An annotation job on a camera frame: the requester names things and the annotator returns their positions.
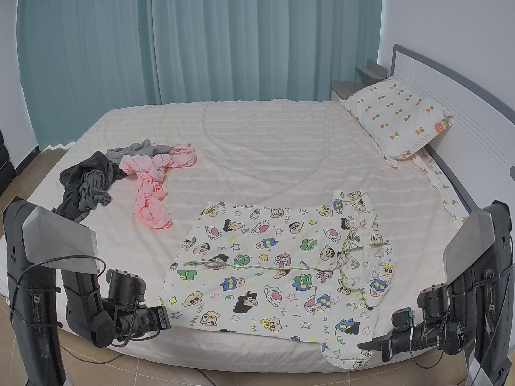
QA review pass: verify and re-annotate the dark grey garment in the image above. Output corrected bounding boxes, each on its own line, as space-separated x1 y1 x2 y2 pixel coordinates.
52 151 126 222

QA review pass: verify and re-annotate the pink garment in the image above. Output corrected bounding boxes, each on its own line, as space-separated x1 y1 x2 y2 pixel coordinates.
119 143 198 231

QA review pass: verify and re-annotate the bed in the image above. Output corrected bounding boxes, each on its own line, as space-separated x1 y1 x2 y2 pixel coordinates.
0 43 515 375

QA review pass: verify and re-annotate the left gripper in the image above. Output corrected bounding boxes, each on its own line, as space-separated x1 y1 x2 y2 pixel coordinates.
132 304 172 337

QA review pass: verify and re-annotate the grey bedside table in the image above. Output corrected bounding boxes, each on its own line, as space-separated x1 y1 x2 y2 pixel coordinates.
331 60 388 102

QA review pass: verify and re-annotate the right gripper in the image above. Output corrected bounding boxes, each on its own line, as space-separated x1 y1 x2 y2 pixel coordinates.
357 328 425 363

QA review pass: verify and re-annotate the blue-green curtain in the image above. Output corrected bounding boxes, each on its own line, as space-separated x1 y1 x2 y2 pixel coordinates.
15 0 388 152

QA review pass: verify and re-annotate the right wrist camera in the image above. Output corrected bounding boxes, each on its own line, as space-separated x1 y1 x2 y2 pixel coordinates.
392 308 417 331

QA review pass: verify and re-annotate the white printed pillow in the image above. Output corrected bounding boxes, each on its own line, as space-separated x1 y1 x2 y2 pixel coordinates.
340 76 453 169

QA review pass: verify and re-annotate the white printed pyjama top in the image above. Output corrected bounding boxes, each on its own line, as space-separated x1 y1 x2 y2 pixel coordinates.
159 190 397 371

